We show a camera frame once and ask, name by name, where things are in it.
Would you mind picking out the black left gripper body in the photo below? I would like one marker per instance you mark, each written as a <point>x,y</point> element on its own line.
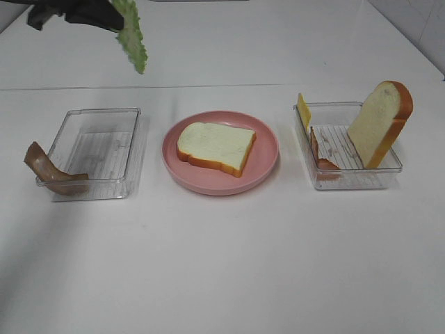
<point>42,11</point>

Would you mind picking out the bread slice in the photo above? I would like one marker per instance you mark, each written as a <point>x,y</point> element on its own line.
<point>216,146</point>
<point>381,119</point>

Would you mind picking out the green lettuce leaf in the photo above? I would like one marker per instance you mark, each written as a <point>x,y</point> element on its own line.
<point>131,37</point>

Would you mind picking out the clear right plastic container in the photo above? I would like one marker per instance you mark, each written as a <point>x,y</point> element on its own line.
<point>330,121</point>

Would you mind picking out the pink round plate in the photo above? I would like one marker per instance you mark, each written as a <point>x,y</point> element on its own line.
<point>260,162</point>

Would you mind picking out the clear plastic container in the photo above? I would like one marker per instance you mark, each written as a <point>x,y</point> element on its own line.
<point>330,121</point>
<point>107,145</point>

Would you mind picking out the pink bacon strip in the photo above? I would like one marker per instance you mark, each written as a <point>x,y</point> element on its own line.
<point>324,165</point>

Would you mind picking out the brown bacon strip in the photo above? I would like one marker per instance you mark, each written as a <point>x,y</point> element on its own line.
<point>52,174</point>

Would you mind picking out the yellow cheese slice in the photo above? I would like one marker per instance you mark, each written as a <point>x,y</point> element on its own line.
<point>304,112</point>

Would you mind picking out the clear left plastic container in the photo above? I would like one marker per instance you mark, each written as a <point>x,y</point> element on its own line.
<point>107,145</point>

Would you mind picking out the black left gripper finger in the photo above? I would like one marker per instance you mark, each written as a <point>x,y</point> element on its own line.
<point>101,14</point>

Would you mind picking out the upright bread slice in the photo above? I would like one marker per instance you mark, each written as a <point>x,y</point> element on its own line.
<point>381,119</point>

